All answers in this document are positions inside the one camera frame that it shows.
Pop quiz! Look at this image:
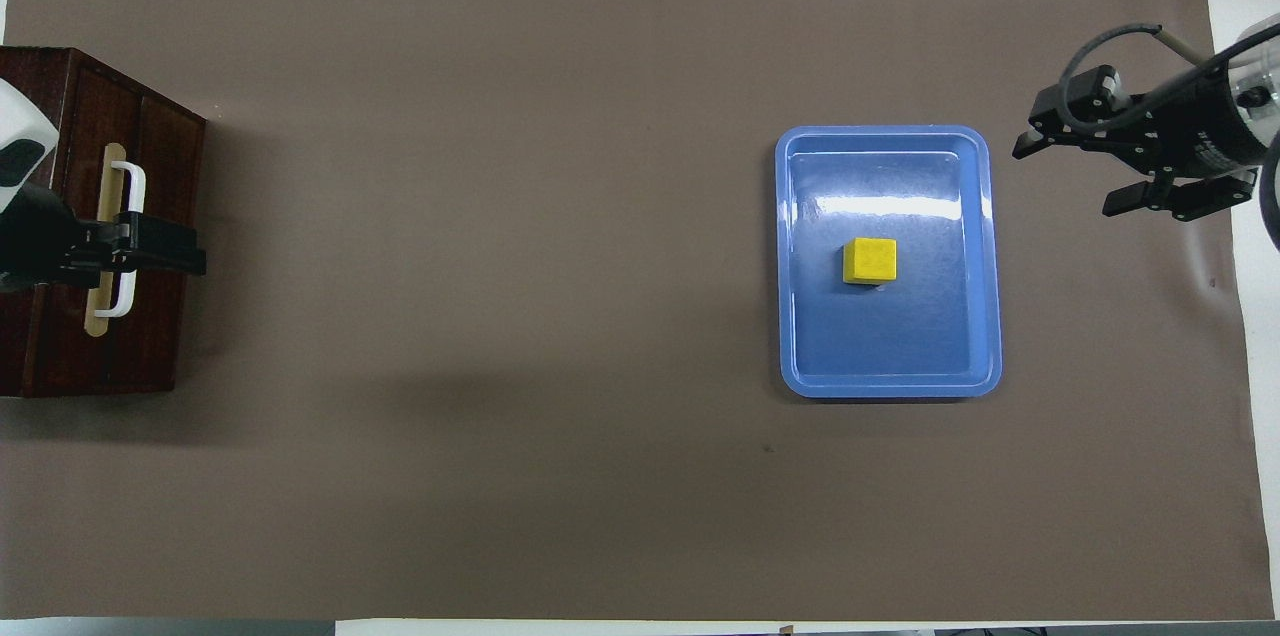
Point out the dark wooden drawer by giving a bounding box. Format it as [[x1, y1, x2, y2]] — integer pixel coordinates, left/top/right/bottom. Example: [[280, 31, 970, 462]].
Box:
[[62, 51, 208, 395]]

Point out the blue plastic tray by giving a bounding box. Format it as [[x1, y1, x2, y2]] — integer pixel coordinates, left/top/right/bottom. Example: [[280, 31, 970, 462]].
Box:
[[775, 124, 1004, 401]]

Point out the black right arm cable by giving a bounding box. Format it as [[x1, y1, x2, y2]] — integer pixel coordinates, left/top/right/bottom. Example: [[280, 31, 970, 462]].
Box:
[[1058, 23, 1280, 252]]

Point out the yellow cube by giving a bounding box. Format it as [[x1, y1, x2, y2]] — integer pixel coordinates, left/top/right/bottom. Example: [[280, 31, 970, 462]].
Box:
[[842, 237, 898, 287]]

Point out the white drawer handle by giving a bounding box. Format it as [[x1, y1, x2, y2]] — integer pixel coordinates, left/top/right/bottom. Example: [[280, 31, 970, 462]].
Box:
[[105, 161, 148, 319]]

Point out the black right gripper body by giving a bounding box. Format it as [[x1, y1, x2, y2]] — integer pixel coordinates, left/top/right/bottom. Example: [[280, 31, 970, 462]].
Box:
[[1100, 56, 1273, 182]]

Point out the brown table mat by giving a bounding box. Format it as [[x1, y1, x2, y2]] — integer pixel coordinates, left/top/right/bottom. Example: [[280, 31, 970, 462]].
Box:
[[0, 0, 1271, 622]]

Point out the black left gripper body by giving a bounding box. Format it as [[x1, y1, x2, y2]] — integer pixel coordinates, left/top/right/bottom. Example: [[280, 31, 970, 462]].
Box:
[[0, 184, 126, 292]]

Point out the dark wooden cabinet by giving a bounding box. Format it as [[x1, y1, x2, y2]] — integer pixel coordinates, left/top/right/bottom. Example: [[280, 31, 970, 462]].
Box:
[[0, 46, 208, 399]]

